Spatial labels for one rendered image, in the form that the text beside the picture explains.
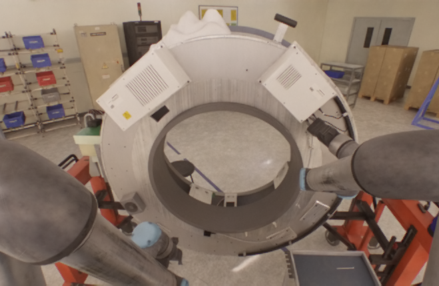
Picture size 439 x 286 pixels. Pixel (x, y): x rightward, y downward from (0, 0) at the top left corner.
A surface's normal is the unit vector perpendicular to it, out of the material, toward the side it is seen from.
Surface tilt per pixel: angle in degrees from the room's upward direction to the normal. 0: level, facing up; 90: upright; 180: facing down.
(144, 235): 19
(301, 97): 90
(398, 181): 91
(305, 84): 90
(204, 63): 90
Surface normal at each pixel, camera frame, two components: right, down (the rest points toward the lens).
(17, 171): 0.58, -0.62
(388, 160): -0.87, -0.24
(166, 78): -0.07, 0.47
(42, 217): 0.73, -0.10
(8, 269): 0.89, 0.18
